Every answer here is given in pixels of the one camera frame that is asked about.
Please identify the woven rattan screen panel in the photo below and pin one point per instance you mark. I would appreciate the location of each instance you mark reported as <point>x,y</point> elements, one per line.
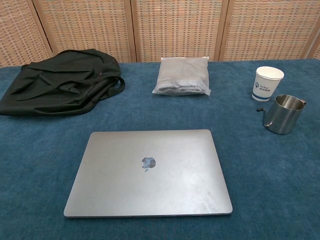
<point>85,27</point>
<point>317,30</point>
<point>270,27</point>
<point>177,27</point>
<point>17,32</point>

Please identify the black fabric backpack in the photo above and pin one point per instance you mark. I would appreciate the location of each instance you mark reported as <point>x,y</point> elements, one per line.
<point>55,82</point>

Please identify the stainless steel spouted pitcher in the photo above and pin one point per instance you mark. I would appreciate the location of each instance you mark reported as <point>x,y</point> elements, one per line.
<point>287,117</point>

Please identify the white paper cup blue print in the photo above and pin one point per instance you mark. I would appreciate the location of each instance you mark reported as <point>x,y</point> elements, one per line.
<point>266,85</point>

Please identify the grey aluminium laptop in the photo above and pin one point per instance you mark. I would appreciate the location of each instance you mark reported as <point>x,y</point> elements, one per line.
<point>150,180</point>

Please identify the blue carpet table cover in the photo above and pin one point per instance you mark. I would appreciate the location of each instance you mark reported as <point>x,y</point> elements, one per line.
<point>37,162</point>

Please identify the clear bag with grey cloth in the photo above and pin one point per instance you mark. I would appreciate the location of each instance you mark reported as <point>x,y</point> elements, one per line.
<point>182,75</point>

